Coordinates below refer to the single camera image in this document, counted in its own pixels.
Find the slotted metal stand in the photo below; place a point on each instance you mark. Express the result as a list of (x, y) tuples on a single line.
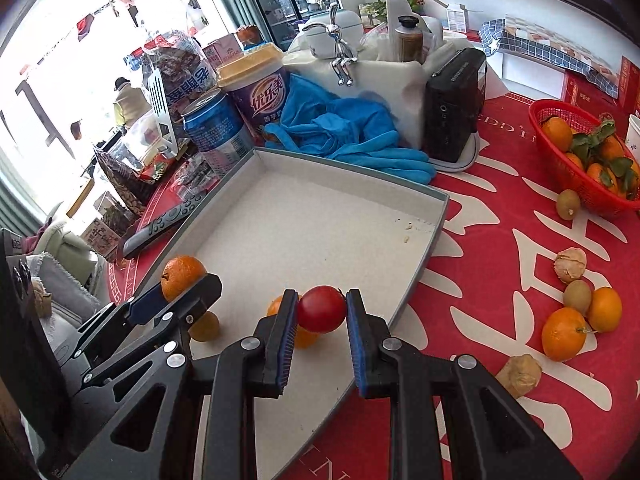
[(160, 105)]

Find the blue plaid blanket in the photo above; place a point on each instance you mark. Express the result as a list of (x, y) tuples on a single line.
[(550, 50)]

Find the patterned nut bag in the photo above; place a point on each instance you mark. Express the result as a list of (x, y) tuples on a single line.
[(125, 185)]

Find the potted green plant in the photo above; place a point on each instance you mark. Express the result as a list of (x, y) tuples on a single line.
[(380, 10)]

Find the brown kiwi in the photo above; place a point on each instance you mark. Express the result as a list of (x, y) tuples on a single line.
[(568, 204), (576, 294)]

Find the white sofa cushion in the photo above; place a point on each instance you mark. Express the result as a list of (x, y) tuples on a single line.
[(60, 280)]

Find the grey shallow tray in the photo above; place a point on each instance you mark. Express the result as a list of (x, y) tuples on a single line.
[(300, 220)]

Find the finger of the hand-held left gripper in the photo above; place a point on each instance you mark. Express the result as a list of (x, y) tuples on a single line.
[(145, 302), (195, 295)]

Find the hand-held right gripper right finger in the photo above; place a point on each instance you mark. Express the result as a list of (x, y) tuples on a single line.
[(356, 350)]

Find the black radio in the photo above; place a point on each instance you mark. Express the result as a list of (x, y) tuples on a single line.
[(450, 110)]

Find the blue and white snack bag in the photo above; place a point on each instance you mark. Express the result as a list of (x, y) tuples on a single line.
[(190, 80)]

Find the blue rubber glove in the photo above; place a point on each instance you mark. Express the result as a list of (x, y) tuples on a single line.
[(395, 162), (310, 110)]

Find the brown bottle with black cap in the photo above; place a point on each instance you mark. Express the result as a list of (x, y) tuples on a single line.
[(407, 42)]

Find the silver figurine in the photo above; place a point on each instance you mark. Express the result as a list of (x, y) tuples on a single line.
[(342, 67)]

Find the blue drink can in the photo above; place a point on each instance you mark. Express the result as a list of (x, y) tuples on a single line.
[(215, 130)]

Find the purple cup with yellow lid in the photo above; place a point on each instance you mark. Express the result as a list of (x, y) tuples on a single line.
[(265, 105)]

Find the white plastic bottle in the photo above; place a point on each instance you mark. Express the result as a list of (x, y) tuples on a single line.
[(397, 7)]

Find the white cloth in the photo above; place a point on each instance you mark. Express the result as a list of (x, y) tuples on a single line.
[(395, 80)]

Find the pink carton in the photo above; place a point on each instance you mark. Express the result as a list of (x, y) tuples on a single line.
[(225, 50)]

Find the black remote control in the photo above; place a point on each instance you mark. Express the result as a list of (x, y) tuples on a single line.
[(160, 222)]

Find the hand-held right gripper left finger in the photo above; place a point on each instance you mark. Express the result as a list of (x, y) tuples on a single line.
[(287, 340)]

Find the wrinkled beige fruit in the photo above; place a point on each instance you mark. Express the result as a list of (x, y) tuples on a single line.
[(520, 375), (570, 265)]

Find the red tomato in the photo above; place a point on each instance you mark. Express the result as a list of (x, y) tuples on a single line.
[(320, 307)]

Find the pile of leafy tangerines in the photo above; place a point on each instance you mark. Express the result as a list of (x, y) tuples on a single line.
[(556, 132)]

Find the red printed tablecloth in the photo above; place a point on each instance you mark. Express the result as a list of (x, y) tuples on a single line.
[(490, 260)]

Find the white lidded pot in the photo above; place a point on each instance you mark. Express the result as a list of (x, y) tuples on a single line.
[(350, 20)]

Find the red plastic basket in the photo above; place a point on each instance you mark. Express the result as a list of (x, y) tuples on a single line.
[(565, 180)]

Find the small white box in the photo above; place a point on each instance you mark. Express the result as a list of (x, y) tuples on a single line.
[(455, 17)]

